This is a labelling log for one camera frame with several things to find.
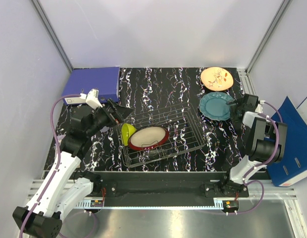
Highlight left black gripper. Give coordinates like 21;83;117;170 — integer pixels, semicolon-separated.
86;98;134;137

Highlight teal scalloped plate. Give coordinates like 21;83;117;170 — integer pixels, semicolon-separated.
199;92;234;121

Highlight cream floral plate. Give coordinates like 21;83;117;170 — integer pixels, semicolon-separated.
200;67;234;91

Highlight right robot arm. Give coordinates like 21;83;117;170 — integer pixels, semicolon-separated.
219;94;288;197

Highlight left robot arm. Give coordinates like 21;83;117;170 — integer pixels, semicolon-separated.
12;99;133;238

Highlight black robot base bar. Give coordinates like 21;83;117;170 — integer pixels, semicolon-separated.
72;170;250;198

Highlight yellow-green bowl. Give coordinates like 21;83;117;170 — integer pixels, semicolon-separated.
121;123;136;146

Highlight red rimmed white plate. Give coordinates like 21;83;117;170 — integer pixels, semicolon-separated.
128;126;169;151

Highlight white paper sheet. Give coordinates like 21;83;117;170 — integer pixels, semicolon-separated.
296;97;307;118

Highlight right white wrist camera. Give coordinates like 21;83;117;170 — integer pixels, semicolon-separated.
255;100;265;114

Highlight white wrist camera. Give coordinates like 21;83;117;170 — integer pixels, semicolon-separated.
80;89;103;109
255;100;265;114

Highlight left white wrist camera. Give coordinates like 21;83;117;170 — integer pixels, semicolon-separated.
80;89;103;109

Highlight purple-blue ring binder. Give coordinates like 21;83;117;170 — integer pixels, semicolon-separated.
61;67;120;103

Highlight black wire dish rack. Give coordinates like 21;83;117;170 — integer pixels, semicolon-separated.
115;103;206;168

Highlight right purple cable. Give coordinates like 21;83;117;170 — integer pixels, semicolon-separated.
241;100;285;211

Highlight purple cable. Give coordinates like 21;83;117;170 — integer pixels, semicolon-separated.
18;93;99;238
241;100;285;211

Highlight dark blue ring binder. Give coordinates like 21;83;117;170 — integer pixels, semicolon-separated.
267;97;307;187

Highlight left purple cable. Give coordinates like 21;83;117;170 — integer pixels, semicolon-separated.
18;93;99;238

